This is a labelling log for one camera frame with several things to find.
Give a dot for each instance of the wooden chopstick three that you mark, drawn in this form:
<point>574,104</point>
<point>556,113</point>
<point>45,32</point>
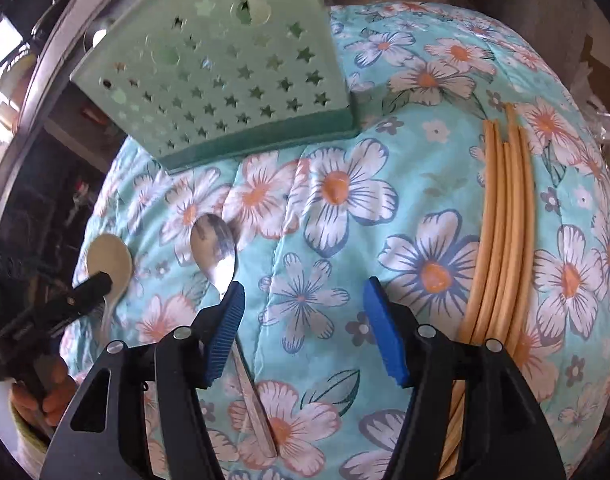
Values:
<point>505,244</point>

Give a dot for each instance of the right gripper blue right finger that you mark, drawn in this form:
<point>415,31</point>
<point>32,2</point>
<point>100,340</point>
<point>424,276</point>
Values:
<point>394,327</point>

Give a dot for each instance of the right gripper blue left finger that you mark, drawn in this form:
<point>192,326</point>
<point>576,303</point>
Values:
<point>213,333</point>

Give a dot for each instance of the person left hand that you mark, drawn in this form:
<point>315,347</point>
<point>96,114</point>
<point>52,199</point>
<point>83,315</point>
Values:
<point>53,405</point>

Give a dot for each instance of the wooden chopstick five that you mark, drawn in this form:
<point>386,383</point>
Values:
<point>522,297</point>

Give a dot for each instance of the wooden chopstick four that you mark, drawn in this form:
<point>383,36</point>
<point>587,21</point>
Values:
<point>512,261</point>

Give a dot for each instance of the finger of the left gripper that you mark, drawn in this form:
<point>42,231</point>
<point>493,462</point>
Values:
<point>86,297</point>

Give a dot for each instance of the floral quilted cloth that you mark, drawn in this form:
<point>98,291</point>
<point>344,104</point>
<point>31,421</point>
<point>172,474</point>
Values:
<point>402,201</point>

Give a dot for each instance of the wooden chopstick one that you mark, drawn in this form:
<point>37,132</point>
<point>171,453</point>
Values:
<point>472,312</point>

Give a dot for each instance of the green plastic utensil caddy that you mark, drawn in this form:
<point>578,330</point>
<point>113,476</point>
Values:
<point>196,81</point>

